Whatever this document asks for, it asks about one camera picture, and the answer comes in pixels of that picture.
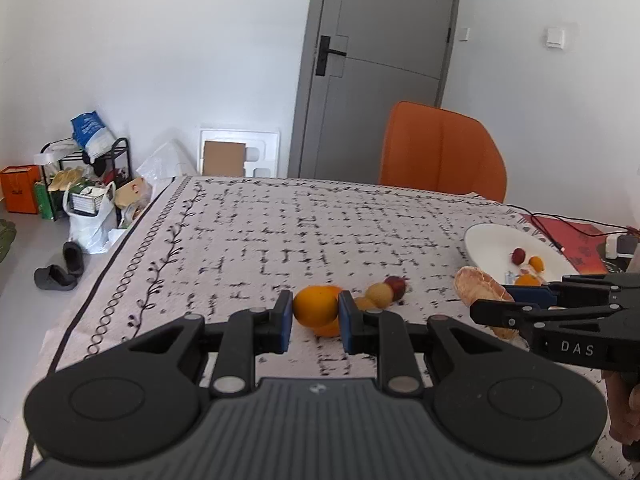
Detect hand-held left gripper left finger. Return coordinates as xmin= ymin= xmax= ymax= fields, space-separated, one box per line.
xmin=84 ymin=289 xmax=294 ymax=397

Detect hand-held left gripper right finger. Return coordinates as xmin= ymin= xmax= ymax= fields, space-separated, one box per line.
xmin=338 ymin=291 xmax=539 ymax=397

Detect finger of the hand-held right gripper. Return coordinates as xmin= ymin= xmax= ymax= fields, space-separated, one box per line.
xmin=469 ymin=298 xmax=640 ymax=334
xmin=501 ymin=272 xmax=640 ymax=307

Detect bread roll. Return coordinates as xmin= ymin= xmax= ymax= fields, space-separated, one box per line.
xmin=454 ymin=266 xmax=526 ymax=341

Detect white oval plate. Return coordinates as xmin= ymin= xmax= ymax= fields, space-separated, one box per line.
xmin=464 ymin=223 xmax=581 ymax=291

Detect person's right hand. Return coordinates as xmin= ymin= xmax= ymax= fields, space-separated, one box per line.
xmin=605 ymin=372 xmax=640 ymax=447

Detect orange printed mat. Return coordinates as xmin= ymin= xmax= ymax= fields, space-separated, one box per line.
xmin=517 ymin=212 xmax=608 ymax=276

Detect white charger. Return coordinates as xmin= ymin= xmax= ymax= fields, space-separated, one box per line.
xmin=605 ymin=234 xmax=640 ymax=260

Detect orange chair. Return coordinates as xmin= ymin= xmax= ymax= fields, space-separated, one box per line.
xmin=378 ymin=101 xmax=508 ymax=204

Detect brown cardboard piece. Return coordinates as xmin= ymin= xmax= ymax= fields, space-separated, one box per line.
xmin=202 ymin=141 xmax=247 ymax=177

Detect white foam packaging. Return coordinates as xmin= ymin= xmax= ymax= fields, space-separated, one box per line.
xmin=196 ymin=127 xmax=281 ymax=178

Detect brown paper bag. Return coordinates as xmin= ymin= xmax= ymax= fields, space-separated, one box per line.
xmin=115 ymin=176 xmax=153 ymax=226

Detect translucent plastic bag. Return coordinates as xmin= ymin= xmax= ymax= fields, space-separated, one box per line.
xmin=136 ymin=141 xmax=196 ymax=193

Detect white plastic bag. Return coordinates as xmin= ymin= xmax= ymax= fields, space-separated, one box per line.
xmin=62 ymin=182 xmax=118 ymax=255

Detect dark grey slipper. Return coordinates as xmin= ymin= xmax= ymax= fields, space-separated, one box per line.
xmin=34 ymin=264 xmax=78 ymax=292
xmin=62 ymin=241 xmax=86 ymax=277

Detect black metal rack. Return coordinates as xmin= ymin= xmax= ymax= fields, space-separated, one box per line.
xmin=39 ymin=137 xmax=133 ymax=221

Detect yellow slippers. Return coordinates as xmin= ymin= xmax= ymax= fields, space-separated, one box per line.
xmin=47 ymin=169 xmax=83 ymax=191

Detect grey door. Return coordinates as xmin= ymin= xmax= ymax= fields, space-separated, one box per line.
xmin=287 ymin=0 xmax=463 ymax=181

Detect green paper bag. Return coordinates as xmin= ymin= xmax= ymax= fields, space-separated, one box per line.
xmin=34 ymin=180 xmax=63 ymax=221

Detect blue and white bag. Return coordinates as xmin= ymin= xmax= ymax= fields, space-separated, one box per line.
xmin=70 ymin=111 xmax=117 ymax=161

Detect green cushion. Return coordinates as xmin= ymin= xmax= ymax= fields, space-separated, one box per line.
xmin=0 ymin=220 xmax=17 ymax=263

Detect orange paper bag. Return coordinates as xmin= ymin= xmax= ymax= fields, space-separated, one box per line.
xmin=0 ymin=165 xmax=42 ymax=215

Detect black door handle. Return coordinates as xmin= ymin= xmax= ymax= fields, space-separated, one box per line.
xmin=316 ymin=35 xmax=347 ymax=77

